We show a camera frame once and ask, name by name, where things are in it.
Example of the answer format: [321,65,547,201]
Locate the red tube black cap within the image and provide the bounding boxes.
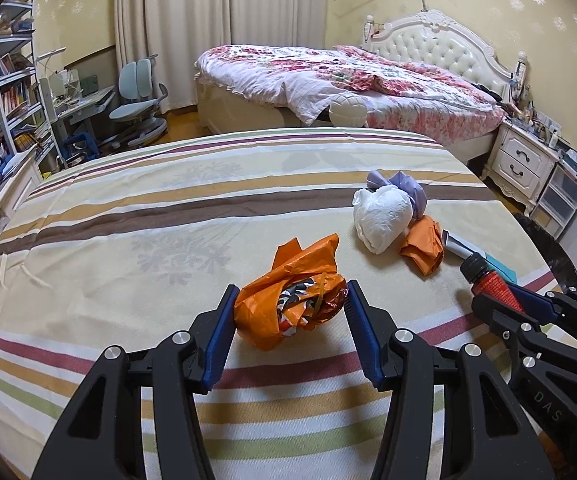
[459,252,525,313]

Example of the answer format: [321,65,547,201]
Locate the white teal paper strip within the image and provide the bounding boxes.
[440,228,518,285]

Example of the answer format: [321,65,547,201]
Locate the white bag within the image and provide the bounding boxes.
[352,185,413,255]

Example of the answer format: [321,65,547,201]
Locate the orange snack bag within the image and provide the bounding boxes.
[234,233,348,351]

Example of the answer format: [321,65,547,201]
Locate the black trash bag bin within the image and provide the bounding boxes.
[513,212,577,289]

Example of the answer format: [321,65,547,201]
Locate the plastic drawer unit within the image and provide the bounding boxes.
[530,162,577,240]

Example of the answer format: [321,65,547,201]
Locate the white nightstand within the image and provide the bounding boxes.
[481,119,559,216]

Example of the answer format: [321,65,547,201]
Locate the lavender crumpled cloth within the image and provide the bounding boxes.
[366,170,427,220]

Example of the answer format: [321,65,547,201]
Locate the striped table cloth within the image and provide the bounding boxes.
[0,128,556,479]

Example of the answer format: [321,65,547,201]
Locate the white round fan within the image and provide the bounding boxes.
[328,93,367,128]

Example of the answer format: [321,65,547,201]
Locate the white tufted headboard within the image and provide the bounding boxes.
[361,9,513,101]

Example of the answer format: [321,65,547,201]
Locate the blue desk chair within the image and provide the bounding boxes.
[101,54,168,155]

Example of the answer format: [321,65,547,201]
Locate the white bookshelf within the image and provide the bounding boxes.
[0,0,61,176]

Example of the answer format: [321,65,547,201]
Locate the study desk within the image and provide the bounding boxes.
[39,70,116,151]

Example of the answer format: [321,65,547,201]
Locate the bed with floral bedding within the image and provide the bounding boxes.
[195,44,505,146]

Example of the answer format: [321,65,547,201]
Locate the beige curtains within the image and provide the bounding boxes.
[114,0,327,110]

